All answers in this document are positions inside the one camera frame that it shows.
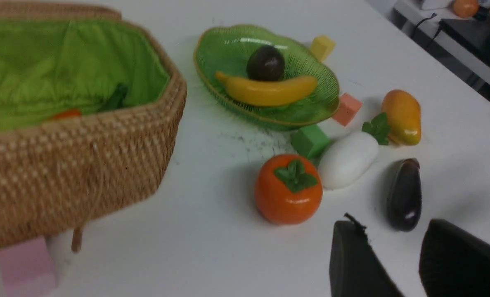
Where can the white radish with leaves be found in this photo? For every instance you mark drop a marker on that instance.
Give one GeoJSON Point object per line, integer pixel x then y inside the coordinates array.
{"type": "Point", "coordinates": [350, 156]}

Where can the orange persimmon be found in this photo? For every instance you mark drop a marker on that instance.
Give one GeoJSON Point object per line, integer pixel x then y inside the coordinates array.
{"type": "Point", "coordinates": [288, 189]}

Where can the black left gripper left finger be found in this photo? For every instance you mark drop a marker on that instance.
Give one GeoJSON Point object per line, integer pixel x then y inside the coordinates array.
{"type": "Point", "coordinates": [354, 269]}

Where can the black device on side table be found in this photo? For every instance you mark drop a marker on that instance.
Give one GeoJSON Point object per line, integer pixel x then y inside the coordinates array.
{"type": "Point", "coordinates": [474, 36]}

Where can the white side table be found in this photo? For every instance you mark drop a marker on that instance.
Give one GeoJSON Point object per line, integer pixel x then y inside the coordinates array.
{"type": "Point", "coordinates": [427, 22]}

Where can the yellow banana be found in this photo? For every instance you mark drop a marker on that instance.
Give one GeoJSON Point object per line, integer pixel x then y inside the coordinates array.
{"type": "Point", "coordinates": [267, 93]}

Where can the green foam cube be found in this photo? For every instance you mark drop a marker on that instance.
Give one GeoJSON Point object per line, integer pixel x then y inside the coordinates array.
{"type": "Point", "coordinates": [310, 141]}

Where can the woven wicker basket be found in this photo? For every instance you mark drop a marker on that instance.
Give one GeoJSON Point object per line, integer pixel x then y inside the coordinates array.
{"type": "Point", "coordinates": [60, 175]}

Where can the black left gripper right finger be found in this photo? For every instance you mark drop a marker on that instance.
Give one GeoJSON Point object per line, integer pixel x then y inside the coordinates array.
{"type": "Point", "coordinates": [453, 262]}

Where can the orange yellow mango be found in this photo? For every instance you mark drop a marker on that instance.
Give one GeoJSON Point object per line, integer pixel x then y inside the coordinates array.
{"type": "Point", "coordinates": [404, 117]}

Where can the red chili pepper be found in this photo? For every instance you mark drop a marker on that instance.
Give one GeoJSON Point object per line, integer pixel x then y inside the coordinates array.
{"type": "Point", "coordinates": [70, 113]}

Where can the yellow foam cube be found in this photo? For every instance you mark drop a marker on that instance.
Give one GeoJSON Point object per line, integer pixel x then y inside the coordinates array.
{"type": "Point", "coordinates": [322, 47]}

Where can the green glass plate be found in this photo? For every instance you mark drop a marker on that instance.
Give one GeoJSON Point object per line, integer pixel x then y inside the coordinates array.
{"type": "Point", "coordinates": [228, 49]}

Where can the dark purple plum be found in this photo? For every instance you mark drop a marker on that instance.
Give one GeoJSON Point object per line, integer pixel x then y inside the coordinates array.
{"type": "Point", "coordinates": [266, 64]}

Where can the purple eggplant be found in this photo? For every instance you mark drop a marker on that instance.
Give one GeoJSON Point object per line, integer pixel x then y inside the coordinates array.
{"type": "Point", "coordinates": [404, 202]}

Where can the pink foam cube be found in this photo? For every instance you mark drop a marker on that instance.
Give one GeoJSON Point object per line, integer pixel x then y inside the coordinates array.
{"type": "Point", "coordinates": [27, 269]}

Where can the orange foam cube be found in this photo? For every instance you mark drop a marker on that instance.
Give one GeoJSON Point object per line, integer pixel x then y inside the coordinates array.
{"type": "Point", "coordinates": [348, 109]}

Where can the green fabric basket liner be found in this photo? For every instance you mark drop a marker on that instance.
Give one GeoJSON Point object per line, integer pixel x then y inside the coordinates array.
{"type": "Point", "coordinates": [52, 66]}

